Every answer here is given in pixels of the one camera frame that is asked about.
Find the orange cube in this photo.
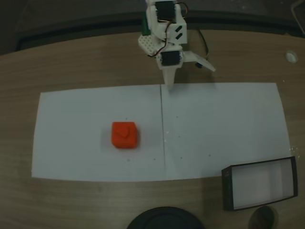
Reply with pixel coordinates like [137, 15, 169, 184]
[111, 121, 139, 150]

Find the green table clamp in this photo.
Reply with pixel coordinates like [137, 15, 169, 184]
[142, 13, 151, 36]

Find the white paper sheet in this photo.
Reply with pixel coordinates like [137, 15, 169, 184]
[31, 84, 166, 182]
[160, 82, 293, 181]

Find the white round table cap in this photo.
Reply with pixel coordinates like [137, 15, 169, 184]
[285, 50, 298, 64]

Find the black round stand base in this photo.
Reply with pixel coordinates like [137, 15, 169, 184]
[126, 207, 204, 229]

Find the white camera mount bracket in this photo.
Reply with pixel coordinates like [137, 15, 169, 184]
[183, 50, 216, 72]

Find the black camera cable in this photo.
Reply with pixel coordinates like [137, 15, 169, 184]
[196, 28, 211, 60]

